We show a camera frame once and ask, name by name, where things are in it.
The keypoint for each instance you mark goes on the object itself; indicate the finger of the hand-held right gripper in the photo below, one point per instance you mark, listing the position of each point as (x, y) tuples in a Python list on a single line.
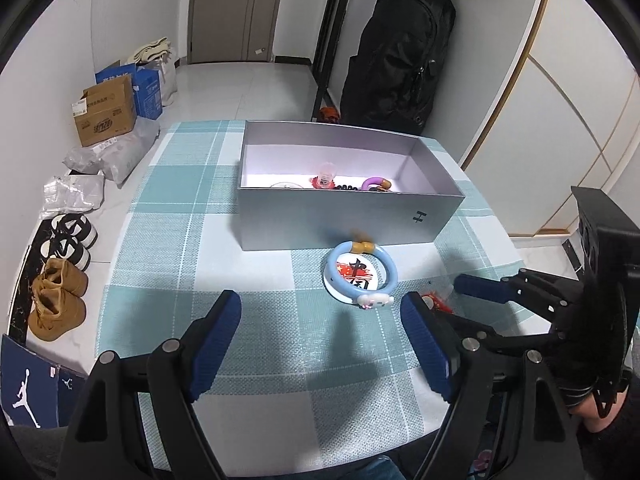
[(470, 285), (505, 338)]

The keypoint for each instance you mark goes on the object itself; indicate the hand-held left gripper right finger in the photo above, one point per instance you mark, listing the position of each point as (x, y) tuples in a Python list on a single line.
[(425, 345)]

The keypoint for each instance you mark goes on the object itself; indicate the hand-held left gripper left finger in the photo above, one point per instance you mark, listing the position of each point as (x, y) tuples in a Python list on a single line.
[(215, 345)]

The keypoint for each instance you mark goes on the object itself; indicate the small red ornament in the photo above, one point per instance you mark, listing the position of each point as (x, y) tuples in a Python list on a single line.
[(436, 303)]

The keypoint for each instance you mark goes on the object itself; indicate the round badge with red print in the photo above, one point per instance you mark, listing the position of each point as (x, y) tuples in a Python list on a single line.
[(357, 272)]

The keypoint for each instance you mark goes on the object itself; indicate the silver grey cardboard box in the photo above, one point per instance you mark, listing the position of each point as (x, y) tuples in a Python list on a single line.
[(325, 220)]

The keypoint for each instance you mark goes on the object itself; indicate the plain white round badge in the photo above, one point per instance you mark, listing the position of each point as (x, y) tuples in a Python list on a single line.
[(287, 186)]

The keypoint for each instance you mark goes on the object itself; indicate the pink and red charm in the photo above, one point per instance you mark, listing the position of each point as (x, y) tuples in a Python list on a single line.
[(325, 175)]

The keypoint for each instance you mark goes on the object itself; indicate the person's right forearm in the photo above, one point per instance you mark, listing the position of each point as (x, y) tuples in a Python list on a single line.
[(631, 420)]

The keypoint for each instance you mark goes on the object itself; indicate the person's right hand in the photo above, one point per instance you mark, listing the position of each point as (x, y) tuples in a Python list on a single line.
[(595, 415)]

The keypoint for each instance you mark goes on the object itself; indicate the teal checkered tablecloth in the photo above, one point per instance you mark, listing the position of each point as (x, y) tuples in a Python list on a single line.
[(280, 350)]

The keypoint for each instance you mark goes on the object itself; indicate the person's leg in jeans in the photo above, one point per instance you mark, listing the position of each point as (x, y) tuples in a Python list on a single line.
[(375, 469)]

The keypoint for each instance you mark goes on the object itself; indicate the black and white sneaker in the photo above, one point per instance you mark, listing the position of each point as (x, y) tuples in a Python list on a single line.
[(65, 252), (75, 227)]

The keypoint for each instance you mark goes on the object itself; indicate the white wardrobe with gold trim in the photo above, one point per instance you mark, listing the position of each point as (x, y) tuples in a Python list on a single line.
[(560, 110)]

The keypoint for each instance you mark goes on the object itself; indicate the dark blue shoe box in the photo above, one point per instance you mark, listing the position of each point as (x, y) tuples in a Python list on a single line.
[(30, 385)]

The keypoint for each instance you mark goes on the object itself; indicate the small crumpled plastic parcel bag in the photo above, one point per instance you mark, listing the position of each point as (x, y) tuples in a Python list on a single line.
[(72, 195)]

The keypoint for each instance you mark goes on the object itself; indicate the grey cloth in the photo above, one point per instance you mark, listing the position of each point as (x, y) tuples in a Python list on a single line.
[(35, 452)]

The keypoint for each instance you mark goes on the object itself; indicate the large grey parcel bag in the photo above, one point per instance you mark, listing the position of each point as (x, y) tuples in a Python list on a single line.
[(120, 152)]

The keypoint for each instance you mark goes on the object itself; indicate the small orange object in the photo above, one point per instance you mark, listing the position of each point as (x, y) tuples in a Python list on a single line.
[(327, 114)]

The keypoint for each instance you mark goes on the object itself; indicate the black backpack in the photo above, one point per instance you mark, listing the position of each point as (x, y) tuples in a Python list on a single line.
[(400, 60)]

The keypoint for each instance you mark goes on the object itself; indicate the brown cardboard box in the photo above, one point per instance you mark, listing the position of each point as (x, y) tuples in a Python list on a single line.
[(105, 115)]

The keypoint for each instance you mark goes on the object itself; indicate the blue cardboard box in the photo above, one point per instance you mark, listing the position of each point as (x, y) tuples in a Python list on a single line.
[(147, 92)]

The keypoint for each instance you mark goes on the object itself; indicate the white tote bag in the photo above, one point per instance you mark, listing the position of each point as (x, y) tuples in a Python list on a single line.
[(167, 82)]

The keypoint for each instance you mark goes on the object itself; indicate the black metal rack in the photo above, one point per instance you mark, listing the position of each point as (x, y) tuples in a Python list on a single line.
[(330, 35)]

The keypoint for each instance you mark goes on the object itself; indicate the beige folded cloth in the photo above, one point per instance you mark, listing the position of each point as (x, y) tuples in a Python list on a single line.
[(152, 50)]

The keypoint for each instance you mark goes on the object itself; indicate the grey door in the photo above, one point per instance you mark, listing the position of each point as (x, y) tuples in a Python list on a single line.
[(235, 10)]

